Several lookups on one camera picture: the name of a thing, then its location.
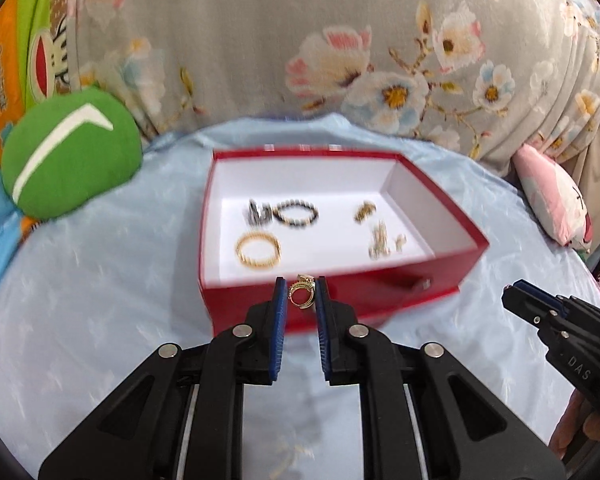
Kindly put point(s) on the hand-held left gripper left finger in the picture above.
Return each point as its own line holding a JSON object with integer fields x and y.
{"x": 278, "y": 330}

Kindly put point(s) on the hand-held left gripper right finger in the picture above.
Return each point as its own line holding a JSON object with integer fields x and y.
{"x": 323, "y": 330}

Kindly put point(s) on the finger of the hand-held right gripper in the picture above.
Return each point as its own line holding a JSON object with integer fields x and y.
{"x": 540, "y": 294}
{"x": 525, "y": 310}

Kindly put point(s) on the red cardboard box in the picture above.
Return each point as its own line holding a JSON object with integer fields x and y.
{"x": 380, "y": 300}

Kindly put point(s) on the person's right hand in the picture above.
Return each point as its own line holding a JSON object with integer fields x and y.
{"x": 575, "y": 425}

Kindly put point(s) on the gold bangle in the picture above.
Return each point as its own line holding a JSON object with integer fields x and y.
{"x": 241, "y": 256}

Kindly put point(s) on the pink printed pillow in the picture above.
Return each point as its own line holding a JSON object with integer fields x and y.
{"x": 550, "y": 195}

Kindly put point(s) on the gold dangling earrings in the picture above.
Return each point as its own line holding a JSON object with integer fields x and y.
{"x": 378, "y": 242}

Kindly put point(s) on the light blue cloth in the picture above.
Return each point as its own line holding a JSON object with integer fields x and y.
{"x": 105, "y": 285}

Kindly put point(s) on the green round cushion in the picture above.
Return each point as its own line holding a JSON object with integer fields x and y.
{"x": 70, "y": 160}

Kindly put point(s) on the grey floral blanket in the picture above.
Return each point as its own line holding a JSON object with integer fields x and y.
{"x": 230, "y": 35}

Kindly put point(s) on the colourful printed play mat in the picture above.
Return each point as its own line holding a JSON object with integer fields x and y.
{"x": 5, "y": 60}

